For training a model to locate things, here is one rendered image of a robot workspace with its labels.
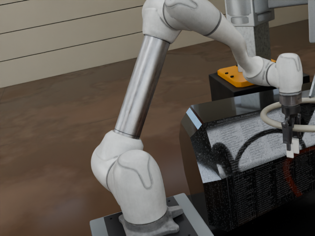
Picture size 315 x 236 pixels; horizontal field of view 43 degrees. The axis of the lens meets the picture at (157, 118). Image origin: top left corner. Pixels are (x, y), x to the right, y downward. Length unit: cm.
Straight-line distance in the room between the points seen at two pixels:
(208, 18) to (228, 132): 101
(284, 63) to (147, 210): 81
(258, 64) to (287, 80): 15
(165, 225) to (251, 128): 106
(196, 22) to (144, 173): 52
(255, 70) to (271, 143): 64
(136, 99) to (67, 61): 679
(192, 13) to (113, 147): 54
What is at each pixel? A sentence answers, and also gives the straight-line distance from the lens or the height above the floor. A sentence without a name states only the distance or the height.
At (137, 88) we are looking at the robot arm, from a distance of 146.
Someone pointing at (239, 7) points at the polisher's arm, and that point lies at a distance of 306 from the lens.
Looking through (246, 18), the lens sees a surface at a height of 122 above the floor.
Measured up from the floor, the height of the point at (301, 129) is 94.
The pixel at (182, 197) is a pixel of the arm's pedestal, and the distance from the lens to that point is 164.
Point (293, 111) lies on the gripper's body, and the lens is 175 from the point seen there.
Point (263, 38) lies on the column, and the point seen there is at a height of 103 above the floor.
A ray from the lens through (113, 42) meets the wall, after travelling 826.
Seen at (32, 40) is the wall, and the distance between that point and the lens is 815.
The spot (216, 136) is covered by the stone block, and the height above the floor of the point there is 75.
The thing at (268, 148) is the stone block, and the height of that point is 65.
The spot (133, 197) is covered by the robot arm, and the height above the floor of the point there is 100.
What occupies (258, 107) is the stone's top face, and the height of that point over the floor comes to 82.
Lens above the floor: 167
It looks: 20 degrees down
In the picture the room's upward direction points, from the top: 10 degrees counter-clockwise
